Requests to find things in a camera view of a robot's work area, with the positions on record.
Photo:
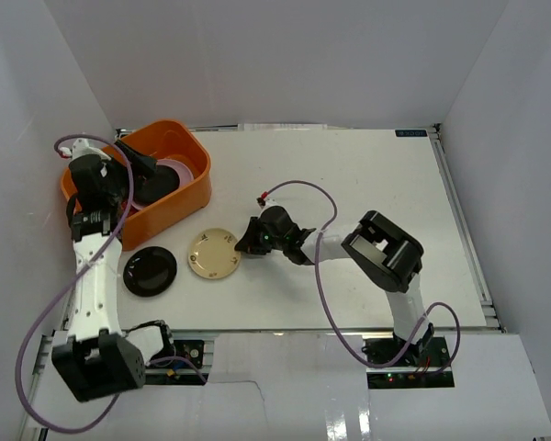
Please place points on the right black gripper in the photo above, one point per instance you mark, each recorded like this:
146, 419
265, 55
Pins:
249, 243

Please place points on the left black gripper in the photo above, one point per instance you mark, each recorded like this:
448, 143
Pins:
131, 172

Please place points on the black plate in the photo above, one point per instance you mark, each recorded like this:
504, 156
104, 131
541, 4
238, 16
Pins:
168, 181
150, 272

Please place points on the pink plastic plate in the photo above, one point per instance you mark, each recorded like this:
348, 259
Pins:
184, 172

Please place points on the beige small plate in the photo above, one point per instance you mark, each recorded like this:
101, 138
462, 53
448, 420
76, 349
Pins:
212, 254

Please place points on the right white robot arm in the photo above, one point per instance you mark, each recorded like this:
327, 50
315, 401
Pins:
387, 255

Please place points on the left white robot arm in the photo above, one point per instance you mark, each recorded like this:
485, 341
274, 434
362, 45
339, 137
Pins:
98, 359

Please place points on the orange plastic bin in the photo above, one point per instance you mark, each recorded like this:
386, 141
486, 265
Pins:
162, 139

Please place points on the white paper sheets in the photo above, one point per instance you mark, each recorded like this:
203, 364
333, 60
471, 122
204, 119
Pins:
280, 126

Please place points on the blue label sticker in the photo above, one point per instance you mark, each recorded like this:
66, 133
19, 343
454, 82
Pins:
404, 133

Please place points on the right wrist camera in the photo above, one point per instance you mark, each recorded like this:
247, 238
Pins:
265, 202

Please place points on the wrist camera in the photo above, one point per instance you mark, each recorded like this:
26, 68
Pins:
81, 147
265, 202

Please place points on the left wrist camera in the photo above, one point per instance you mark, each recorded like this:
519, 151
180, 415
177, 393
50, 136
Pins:
81, 147

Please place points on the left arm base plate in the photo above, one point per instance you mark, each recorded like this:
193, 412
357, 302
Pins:
182, 364

